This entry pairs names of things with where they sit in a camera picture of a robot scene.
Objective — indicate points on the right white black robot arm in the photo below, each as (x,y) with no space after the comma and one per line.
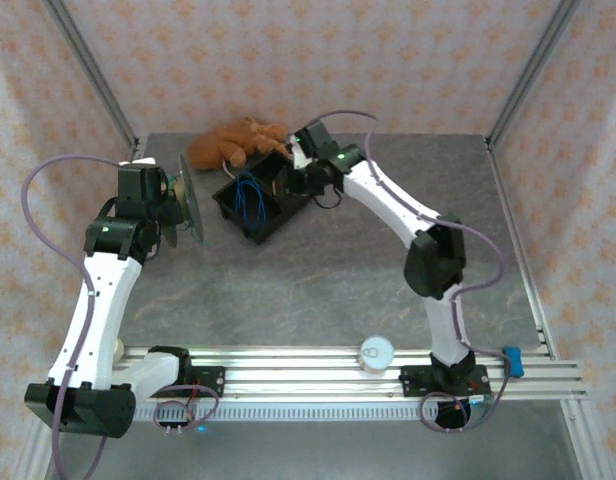
(388,200)

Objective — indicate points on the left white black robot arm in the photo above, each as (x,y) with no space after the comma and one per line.
(103,310)

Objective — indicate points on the black two-compartment box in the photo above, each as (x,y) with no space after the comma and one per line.
(268,225)

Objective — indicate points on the brown plush toy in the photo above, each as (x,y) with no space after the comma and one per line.
(223,142)

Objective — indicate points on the masking tape roll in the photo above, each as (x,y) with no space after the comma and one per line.
(120,349)

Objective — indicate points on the white round cap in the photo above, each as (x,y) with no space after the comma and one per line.
(376,352)

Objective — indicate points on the blue clamp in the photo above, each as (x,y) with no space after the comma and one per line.
(514,361)

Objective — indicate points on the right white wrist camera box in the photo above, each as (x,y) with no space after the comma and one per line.
(299,152)

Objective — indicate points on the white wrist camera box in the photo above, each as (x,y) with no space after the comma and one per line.
(299,152)
(138,162)

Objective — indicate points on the aluminium side rail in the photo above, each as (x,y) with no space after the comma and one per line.
(128,170)
(513,210)

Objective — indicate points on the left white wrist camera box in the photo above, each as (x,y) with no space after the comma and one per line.
(138,162)

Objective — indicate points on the aluminium corner post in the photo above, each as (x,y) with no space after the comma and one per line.
(530,75)
(95,80)

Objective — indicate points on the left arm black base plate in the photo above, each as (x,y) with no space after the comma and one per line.
(210,380)

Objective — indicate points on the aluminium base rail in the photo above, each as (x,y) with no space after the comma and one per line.
(298,377)

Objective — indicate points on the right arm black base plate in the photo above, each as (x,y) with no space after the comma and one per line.
(415,381)

